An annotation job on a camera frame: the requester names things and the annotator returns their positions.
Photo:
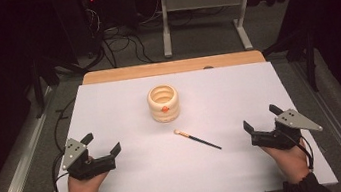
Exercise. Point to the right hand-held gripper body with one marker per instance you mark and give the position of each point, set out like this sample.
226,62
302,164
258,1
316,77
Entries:
278,138

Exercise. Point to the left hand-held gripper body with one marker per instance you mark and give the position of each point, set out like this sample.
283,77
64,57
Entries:
82,167

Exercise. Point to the cream ribbed duck cup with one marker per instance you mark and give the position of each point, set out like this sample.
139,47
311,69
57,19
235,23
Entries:
163,103

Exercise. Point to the person's right hand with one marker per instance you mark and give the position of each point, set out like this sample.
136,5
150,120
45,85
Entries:
290,163

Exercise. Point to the white table cover board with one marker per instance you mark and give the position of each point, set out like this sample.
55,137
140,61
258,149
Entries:
169,173

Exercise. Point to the black metal stand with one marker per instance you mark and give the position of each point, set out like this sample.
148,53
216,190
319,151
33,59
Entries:
309,53
42,80

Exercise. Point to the black computer tower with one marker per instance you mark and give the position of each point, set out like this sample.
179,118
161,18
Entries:
78,28

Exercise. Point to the white metal desk frame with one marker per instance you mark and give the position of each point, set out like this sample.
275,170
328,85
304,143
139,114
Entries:
202,0

